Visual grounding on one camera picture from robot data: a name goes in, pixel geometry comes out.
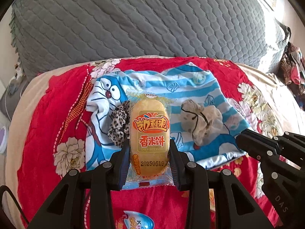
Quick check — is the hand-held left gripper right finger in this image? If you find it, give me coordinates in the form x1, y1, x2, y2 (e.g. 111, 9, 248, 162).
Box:
168, 139, 274, 229

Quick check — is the grey cushion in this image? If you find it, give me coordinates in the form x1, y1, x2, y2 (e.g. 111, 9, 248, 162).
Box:
0, 79, 29, 122

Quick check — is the yellow rice cracker packet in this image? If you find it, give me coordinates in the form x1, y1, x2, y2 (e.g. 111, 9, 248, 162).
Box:
123, 89, 175, 191
208, 188, 217, 210

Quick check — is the leopard print scrunchie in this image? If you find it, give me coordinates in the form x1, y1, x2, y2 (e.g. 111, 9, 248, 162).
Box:
108, 101, 131, 148

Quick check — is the red floral blanket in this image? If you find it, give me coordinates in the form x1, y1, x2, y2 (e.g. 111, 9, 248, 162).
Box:
0, 56, 305, 229

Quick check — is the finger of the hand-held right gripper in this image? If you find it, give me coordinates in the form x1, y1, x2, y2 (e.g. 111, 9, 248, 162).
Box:
241, 129, 305, 148
236, 136, 305, 220

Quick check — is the thin black hair tie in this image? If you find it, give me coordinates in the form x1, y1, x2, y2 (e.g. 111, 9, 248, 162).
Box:
181, 108, 211, 134

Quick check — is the beige mesh scrunchie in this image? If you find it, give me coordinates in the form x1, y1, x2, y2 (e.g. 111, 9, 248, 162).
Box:
180, 99, 223, 146

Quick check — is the egg-shaped toy candy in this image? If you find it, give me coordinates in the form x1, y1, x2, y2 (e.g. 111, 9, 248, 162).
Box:
116, 210, 153, 229

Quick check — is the blue striped cartoon cloth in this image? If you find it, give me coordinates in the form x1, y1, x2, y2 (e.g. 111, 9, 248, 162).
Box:
85, 62, 250, 172

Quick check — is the round white purple device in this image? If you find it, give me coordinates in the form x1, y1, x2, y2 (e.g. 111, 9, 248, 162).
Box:
0, 126, 9, 153

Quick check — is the grey quilted headboard cover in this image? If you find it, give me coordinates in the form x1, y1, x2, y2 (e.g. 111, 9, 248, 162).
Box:
10, 0, 292, 81

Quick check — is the pile of clothes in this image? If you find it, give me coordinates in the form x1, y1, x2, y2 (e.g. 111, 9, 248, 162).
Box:
278, 42, 305, 110

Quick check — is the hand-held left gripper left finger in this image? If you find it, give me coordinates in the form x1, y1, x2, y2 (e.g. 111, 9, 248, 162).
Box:
25, 139, 131, 229

